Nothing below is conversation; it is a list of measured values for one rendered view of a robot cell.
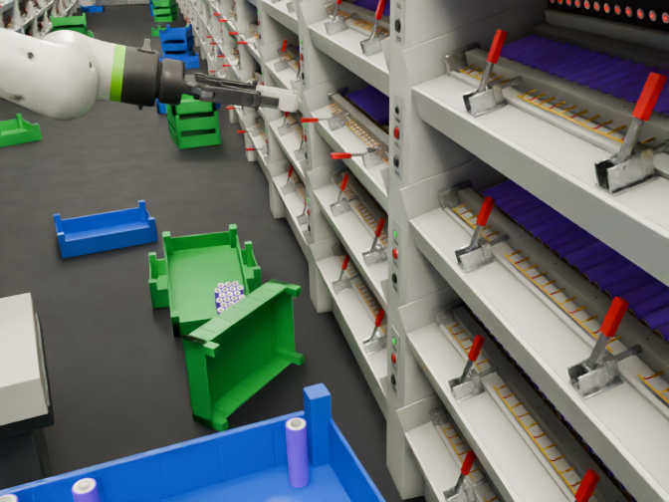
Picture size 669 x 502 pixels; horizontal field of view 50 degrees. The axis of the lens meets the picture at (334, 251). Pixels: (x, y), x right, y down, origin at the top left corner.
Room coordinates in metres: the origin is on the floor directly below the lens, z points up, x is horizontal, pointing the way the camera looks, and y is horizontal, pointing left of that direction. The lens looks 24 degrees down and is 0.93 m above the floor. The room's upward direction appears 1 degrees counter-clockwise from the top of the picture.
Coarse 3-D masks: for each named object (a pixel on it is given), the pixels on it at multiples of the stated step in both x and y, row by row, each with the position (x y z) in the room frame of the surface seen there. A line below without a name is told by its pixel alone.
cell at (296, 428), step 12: (288, 420) 0.50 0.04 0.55; (300, 420) 0.49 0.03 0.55; (288, 432) 0.49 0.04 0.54; (300, 432) 0.49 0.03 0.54; (288, 444) 0.49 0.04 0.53; (300, 444) 0.49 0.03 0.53; (288, 456) 0.49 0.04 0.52; (300, 456) 0.48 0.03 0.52; (288, 468) 0.49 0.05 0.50; (300, 468) 0.48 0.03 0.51; (300, 480) 0.48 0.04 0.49
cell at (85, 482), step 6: (84, 480) 0.43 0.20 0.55; (90, 480) 0.43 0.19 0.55; (78, 486) 0.42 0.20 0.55; (84, 486) 0.42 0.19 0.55; (90, 486) 0.42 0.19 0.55; (96, 486) 0.43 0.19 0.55; (78, 492) 0.42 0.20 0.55; (84, 492) 0.42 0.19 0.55; (90, 492) 0.42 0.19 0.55; (96, 492) 0.42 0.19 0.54; (78, 498) 0.42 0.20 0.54; (84, 498) 0.42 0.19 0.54; (90, 498) 0.42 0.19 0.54; (96, 498) 0.42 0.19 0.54
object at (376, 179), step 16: (336, 80) 1.67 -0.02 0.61; (352, 80) 1.67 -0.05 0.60; (320, 96) 1.66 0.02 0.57; (320, 112) 1.63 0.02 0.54; (336, 112) 1.59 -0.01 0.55; (320, 128) 1.58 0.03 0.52; (352, 128) 1.44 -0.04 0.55; (384, 128) 1.38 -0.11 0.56; (336, 144) 1.41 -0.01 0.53; (352, 144) 1.35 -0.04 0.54; (352, 160) 1.28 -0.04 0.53; (368, 176) 1.17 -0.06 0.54; (384, 176) 1.06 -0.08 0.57; (384, 192) 1.09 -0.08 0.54; (384, 208) 1.12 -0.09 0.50
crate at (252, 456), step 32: (320, 384) 0.53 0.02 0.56; (288, 416) 0.52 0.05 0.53; (320, 416) 0.51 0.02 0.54; (160, 448) 0.48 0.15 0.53; (192, 448) 0.49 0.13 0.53; (224, 448) 0.50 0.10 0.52; (256, 448) 0.51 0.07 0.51; (320, 448) 0.51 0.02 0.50; (64, 480) 0.45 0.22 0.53; (96, 480) 0.46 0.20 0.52; (128, 480) 0.47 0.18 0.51; (160, 480) 0.48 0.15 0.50; (192, 480) 0.49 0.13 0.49; (224, 480) 0.50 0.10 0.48; (256, 480) 0.50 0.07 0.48; (288, 480) 0.49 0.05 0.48; (320, 480) 0.49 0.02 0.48; (352, 480) 0.46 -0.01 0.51
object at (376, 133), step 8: (336, 96) 1.62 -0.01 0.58; (336, 104) 1.60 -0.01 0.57; (344, 104) 1.55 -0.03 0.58; (344, 112) 1.53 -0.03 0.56; (352, 112) 1.47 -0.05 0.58; (352, 120) 1.46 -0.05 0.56; (360, 120) 1.41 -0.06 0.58; (368, 120) 1.39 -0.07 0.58; (368, 128) 1.34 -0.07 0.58; (376, 128) 1.33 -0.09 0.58; (376, 136) 1.29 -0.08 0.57; (384, 136) 1.27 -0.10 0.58; (368, 144) 1.30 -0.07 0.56; (376, 144) 1.28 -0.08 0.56; (384, 144) 1.24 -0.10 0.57; (384, 160) 1.20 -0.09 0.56
